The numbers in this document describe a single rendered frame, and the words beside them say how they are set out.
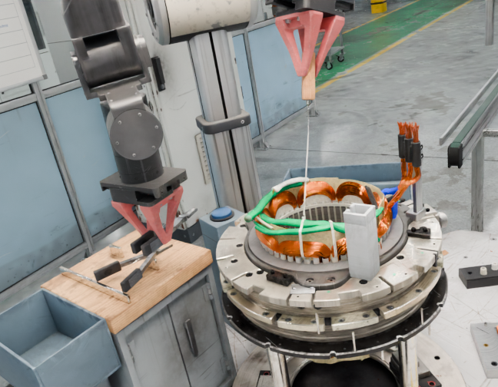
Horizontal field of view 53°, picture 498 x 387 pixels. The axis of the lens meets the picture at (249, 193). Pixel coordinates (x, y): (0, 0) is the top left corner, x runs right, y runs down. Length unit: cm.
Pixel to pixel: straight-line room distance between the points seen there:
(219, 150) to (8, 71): 193
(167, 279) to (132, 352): 11
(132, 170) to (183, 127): 237
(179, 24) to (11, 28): 197
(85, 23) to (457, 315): 85
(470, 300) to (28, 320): 83
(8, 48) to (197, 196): 131
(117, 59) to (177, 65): 238
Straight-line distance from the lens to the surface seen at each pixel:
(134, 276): 75
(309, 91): 66
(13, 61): 293
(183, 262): 80
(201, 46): 109
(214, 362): 92
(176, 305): 81
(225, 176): 114
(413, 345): 74
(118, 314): 73
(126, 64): 62
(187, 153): 304
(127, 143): 56
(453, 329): 106
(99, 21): 60
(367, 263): 62
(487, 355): 99
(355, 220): 59
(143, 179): 65
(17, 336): 87
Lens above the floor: 145
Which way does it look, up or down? 23 degrees down
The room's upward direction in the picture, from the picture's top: 11 degrees counter-clockwise
